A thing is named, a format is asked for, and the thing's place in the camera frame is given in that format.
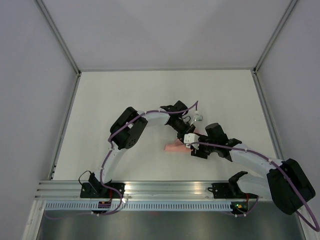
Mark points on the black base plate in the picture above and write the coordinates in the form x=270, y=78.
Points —
x=225, y=190
x=88, y=192

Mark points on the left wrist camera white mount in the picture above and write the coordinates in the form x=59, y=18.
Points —
x=197, y=118

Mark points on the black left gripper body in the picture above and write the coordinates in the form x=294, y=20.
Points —
x=181, y=129

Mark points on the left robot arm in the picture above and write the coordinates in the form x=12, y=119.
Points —
x=128, y=128

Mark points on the white slotted cable duct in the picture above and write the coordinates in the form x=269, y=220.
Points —
x=157, y=206

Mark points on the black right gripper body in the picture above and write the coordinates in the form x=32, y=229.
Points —
x=203, y=151

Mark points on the left aluminium frame post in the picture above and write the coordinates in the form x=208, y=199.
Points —
x=57, y=35

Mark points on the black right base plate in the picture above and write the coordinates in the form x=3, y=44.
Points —
x=225, y=190

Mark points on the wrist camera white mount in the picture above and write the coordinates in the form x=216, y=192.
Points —
x=190, y=140
x=197, y=118

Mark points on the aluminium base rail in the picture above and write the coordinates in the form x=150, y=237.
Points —
x=70, y=190

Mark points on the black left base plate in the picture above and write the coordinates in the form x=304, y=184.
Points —
x=88, y=192

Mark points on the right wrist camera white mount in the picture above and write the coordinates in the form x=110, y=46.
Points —
x=190, y=140

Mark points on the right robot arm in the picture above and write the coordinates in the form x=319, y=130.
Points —
x=281, y=181

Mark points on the pink cloth napkin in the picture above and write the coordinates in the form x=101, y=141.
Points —
x=178, y=147

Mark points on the right aluminium frame post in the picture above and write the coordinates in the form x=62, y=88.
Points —
x=275, y=34

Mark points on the aluminium frame post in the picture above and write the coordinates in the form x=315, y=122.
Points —
x=57, y=35
x=275, y=34

